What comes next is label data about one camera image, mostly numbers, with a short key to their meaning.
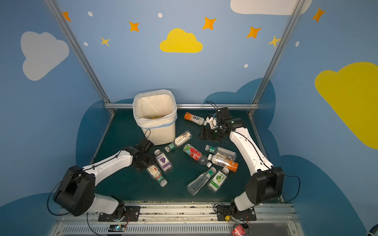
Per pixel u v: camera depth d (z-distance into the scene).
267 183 0.42
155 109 1.01
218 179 0.82
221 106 0.65
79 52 0.84
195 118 1.11
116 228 0.71
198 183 0.80
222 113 0.63
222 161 0.88
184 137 0.98
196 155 0.91
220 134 0.67
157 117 1.04
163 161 0.90
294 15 0.72
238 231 0.66
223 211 0.75
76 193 0.43
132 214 0.75
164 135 0.91
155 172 0.84
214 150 0.96
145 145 0.72
